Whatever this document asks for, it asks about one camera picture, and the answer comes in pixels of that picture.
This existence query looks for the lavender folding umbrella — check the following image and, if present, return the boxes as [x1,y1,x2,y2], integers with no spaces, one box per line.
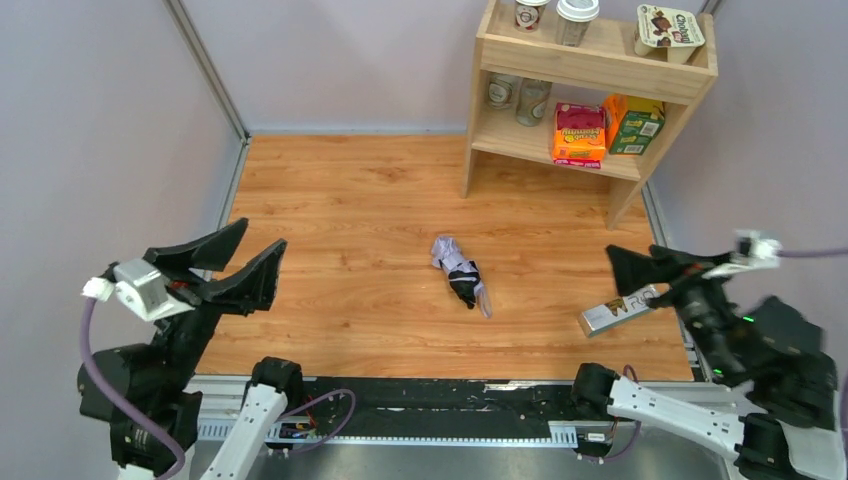
[430,235,493,319]

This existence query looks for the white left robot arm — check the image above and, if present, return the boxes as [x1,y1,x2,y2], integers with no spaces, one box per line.
[76,218,287,479]

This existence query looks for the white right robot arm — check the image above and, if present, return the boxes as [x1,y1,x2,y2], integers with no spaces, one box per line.
[571,233,847,479]

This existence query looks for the white R&O box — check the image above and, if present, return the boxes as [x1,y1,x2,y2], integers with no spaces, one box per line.
[578,285,659,338]

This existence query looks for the orange pink snack box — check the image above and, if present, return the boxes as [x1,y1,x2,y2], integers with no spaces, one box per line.
[551,102,607,169]

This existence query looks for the green orange carton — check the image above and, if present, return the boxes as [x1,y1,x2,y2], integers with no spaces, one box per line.
[602,94,666,156]

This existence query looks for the wooden shelf unit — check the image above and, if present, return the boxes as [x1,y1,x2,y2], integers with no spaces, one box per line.
[460,1,718,230]

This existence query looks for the glass jar right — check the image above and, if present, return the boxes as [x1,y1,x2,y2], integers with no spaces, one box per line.
[516,78,552,127]

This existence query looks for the glass jar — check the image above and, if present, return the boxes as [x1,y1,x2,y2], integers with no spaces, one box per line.
[486,72,522,109]
[516,78,552,127]

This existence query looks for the glass jar left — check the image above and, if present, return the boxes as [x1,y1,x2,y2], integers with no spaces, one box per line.
[486,72,522,109]

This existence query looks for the Chobani yogurt pack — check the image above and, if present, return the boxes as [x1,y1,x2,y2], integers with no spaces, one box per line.
[634,4,706,64]

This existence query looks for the clear cup white lid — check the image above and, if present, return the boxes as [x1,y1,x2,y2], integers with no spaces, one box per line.
[555,0,600,47]

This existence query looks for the paper cup red print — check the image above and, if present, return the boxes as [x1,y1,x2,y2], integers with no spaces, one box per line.
[513,0,549,33]

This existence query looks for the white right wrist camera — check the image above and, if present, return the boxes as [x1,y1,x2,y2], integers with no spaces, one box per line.
[703,230,783,279]

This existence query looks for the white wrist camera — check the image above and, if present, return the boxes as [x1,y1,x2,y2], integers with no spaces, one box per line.
[703,230,783,279]
[81,258,195,323]

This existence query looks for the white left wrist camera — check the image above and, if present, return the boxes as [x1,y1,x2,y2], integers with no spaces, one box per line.
[81,258,195,323]

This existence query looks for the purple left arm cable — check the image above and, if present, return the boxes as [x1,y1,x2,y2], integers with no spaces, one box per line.
[79,296,188,480]

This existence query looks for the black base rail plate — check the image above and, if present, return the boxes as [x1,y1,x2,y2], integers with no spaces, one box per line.
[296,376,630,440]

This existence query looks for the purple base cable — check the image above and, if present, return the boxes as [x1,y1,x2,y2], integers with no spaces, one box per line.
[264,388,358,457]

